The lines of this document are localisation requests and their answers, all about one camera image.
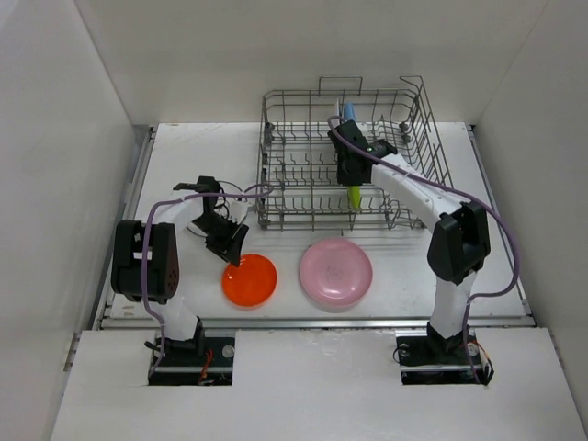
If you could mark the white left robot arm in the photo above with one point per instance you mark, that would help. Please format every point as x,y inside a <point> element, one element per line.
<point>145,263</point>

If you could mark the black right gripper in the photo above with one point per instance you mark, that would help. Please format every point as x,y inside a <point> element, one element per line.
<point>344,177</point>

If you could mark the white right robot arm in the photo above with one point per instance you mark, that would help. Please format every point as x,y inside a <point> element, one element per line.
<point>460,240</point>

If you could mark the aluminium table frame rail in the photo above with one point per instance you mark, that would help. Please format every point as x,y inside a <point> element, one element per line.
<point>401,294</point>

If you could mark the lime green small plate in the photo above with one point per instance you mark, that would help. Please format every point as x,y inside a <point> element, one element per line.
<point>354,197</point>

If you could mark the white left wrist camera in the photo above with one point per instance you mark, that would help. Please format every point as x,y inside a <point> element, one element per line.
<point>238,211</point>

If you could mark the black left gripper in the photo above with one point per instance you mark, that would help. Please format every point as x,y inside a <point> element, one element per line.
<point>230,243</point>

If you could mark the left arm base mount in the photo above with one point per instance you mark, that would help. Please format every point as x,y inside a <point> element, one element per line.
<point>207,364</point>

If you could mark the white plate blue rim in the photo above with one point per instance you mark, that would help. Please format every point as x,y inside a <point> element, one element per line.
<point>234,190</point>

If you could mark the grey wire dish rack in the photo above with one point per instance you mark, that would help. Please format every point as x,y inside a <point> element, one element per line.
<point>314,146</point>

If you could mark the pink plate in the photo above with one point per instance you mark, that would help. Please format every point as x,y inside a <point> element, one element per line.
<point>335,273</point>

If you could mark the orange small plate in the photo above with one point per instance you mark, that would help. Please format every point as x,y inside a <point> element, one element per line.
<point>251,283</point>

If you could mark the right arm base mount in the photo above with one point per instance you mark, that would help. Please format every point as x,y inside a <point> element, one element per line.
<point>424,361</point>

